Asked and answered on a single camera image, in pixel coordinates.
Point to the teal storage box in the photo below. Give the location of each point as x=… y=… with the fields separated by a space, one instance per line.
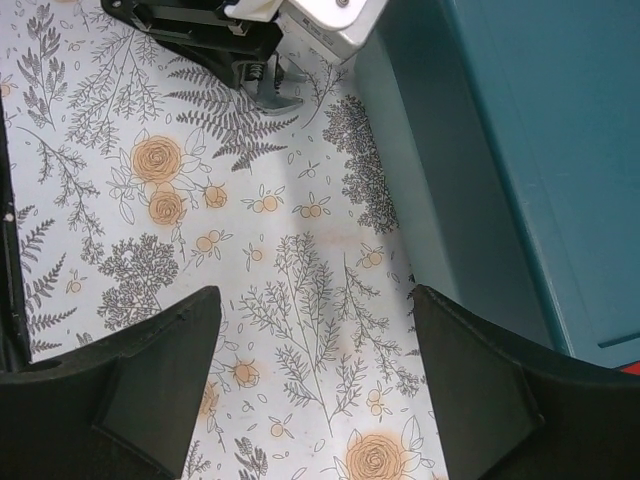
x=508 y=132

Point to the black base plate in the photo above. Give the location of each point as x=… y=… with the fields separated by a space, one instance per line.
x=15 y=345

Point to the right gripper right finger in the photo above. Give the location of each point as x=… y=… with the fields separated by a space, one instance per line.
x=509 y=408

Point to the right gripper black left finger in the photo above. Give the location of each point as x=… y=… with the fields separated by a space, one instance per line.
x=122 y=407

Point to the floral table mat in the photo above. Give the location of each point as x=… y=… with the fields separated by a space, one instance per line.
x=139 y=179

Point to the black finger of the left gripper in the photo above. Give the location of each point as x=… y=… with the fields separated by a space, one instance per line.
x=233 y=50

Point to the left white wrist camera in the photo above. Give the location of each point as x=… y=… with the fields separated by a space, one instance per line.
x=336 y=30

